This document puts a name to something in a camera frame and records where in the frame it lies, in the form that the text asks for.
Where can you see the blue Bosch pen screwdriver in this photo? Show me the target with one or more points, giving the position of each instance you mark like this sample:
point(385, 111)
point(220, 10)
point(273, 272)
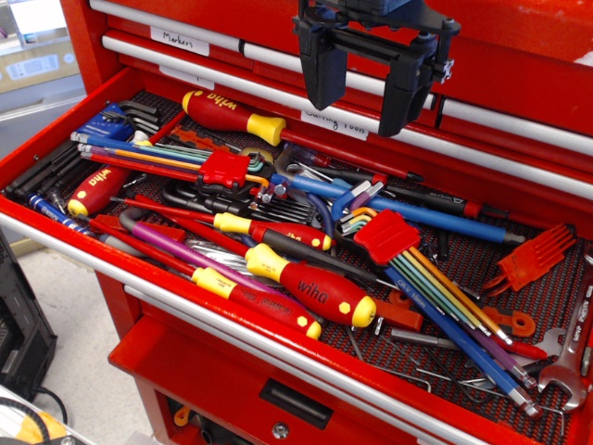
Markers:
point(44, 207)

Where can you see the black box on floor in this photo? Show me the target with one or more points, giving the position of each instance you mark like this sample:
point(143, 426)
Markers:
point(28, 343)

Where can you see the slim red yellow Wiha screwdriver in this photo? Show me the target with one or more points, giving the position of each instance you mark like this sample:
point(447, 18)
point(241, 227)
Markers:
point(230, 223)

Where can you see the white Markers label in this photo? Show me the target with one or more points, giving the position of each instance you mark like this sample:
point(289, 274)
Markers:
point(180, 41)

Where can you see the long red Wiha screwdriver top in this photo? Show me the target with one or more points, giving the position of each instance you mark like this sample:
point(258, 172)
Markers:
point(219, 113)

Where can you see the far rainbow Allen key set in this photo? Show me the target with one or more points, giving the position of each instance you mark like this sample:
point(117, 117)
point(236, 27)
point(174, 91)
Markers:
point(215, 167)

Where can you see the blue Allen key holder set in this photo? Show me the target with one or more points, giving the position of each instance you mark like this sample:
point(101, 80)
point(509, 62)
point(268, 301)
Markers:
point(110, 123)

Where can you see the black long hex keys left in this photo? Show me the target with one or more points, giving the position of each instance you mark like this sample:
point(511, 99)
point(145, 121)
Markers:
point(64, 159)

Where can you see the black Allen key set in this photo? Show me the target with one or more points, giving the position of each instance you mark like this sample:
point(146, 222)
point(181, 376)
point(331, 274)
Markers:
point(183, 195)

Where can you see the large red yellow Wiha screwdriver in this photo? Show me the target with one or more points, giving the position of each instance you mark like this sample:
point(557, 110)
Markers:
point(328, 294)

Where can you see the open red drawer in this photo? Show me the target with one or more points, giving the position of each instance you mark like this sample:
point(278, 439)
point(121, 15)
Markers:
point(362, 357)

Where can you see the silver open-end wrench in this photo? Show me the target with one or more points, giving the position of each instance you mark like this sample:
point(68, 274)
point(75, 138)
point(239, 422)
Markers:
point(565, 373)

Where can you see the left red Wiha screwdriver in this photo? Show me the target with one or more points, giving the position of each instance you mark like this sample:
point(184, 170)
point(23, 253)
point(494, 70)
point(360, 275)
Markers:
point(94, 193)

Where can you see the rainbow Allen key set red holder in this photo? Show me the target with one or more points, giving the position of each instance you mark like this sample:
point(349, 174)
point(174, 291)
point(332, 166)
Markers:
point(393, 244)

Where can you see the purple long hex key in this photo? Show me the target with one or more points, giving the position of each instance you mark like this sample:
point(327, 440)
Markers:
point(128, 219)

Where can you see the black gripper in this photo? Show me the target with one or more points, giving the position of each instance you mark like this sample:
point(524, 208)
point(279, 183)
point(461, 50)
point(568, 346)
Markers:
point(329, 30)

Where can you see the orange flat plastic holder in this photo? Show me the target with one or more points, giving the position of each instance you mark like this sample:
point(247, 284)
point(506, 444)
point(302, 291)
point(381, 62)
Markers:
point(512, 322)

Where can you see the front red yellow Wiha screwdriver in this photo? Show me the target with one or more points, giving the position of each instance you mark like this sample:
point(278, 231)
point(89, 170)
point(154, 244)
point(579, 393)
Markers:
point(231, 287)

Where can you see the long blue hex key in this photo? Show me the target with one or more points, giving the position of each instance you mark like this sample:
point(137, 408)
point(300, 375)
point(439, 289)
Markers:
point(416, 214)

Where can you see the orange plastic key holder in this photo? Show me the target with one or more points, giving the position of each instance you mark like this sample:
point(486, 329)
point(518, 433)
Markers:
point(531, 260)

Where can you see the red tool chest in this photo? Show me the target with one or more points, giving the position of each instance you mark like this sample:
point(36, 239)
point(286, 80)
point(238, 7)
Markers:
point(486, 69)

